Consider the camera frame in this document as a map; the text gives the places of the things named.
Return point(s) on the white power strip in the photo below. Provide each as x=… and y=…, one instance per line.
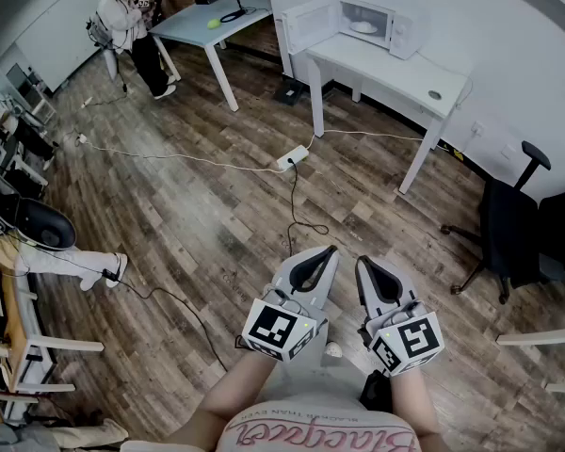
x=293, y=156

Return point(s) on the light blue table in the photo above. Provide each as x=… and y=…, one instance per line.
x=193, y=21

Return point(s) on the person's left forearm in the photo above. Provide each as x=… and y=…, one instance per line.
x=235, y=393

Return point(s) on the black flat floor box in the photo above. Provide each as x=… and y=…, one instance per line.
x=289, y=93

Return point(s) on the wooden desk white frame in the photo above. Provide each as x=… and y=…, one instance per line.
x=14, y=327

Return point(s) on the white wall socket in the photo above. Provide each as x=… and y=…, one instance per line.
x=508, y=151
x=478, y=129

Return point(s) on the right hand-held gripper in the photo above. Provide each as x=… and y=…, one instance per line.
x=414, y=339

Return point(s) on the white plug adapter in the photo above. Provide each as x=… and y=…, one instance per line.
x=80, y=138

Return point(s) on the person's right forearm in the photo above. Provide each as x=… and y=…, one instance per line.
x=414, y=403

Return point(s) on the person's white shoe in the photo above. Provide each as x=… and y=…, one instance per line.
x=332, y=349

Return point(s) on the white table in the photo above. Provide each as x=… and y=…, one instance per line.
x=405, y=78

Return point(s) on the white round plate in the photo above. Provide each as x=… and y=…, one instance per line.
x=363, y=31

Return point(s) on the green ball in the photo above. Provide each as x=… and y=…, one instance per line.
x=213, y=24

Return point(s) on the white table frame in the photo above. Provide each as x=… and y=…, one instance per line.
x=537, y=338

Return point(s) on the black waist pouch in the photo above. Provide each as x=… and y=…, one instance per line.
x=376, y=391

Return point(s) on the person's white printed shirt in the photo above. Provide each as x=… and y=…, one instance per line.
x=320, y=389

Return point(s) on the white microwave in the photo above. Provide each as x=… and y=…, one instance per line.
x=405, y=31

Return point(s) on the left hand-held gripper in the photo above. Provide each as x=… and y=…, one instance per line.
x=282, y=327

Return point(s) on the black office chair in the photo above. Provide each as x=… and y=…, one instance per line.
x=508, y=224

